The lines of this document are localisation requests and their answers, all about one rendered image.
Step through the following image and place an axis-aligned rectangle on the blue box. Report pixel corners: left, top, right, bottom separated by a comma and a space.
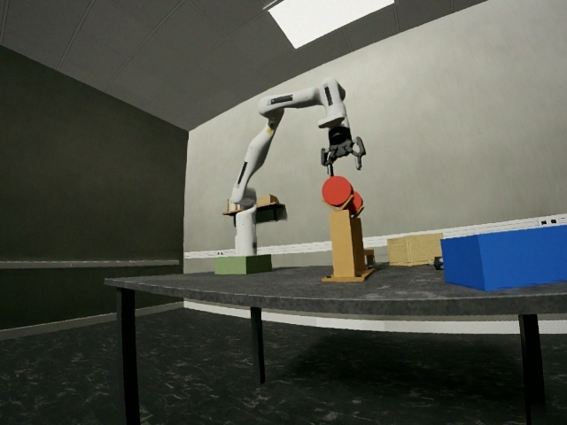
445, 224, 567, 291

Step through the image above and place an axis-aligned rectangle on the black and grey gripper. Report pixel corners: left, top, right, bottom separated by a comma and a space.
321, 127, 366, 177

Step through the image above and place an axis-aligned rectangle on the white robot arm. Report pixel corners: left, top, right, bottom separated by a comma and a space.
231, 77, 350, 256

